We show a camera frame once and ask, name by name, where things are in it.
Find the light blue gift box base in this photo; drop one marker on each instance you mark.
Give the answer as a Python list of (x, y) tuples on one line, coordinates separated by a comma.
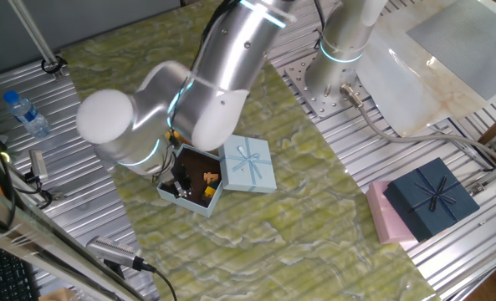
[(189, 205)]

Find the silver robot mounting plate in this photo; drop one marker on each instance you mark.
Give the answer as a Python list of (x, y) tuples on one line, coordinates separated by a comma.
[(314, 100)]

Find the gold metallic toy block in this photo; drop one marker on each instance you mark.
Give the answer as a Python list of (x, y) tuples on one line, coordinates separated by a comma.
[(210, 192)]

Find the light blue gift box lid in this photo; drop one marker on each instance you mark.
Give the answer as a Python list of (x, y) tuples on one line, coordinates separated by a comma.
[(247, 163)]

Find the dark blue toy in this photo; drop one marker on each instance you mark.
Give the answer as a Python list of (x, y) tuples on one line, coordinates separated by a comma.
[(215, 185)]

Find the black keyboard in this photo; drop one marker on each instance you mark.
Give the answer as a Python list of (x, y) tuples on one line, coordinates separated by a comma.
[(1, 271)]

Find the green marble pattern mat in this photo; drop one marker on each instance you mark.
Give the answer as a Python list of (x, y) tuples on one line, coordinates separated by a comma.
[(252, 234)]

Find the dark blue gift box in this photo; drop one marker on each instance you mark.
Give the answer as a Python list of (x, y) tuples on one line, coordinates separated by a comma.
[(431, 198)]

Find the grey studded baseplate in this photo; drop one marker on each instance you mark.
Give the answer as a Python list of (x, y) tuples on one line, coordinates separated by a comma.
[(469, 37)]

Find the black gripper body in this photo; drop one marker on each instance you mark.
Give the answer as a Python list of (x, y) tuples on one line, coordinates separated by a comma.
[(180, 170)]

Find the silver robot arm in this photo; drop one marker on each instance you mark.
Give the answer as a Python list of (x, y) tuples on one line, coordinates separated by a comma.
[(231, 50)]

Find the silver aluminium rail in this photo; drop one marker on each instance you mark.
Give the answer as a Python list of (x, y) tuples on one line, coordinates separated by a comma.
[(494, 175)]

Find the white ridged device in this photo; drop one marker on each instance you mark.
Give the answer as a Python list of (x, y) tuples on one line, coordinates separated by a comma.
[(109, 248)]

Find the aluminium frame bar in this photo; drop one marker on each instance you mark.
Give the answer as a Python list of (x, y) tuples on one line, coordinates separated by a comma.
[(42, 242)]

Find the pink flat object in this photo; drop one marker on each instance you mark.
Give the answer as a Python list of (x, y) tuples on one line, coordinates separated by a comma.
[(387, 221)]

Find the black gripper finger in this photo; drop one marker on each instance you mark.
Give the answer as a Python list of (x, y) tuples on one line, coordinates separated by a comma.
[(186, 189), (176, 188)]

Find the beige flat sheet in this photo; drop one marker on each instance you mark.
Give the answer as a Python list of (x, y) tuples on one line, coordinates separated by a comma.
[(398, 83)]

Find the clear plastic water bottle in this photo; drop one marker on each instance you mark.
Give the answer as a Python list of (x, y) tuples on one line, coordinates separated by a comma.
[(26, 115)]

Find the silver tripod pole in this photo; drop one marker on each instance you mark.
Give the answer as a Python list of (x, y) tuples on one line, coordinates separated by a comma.
[(34, 33)]

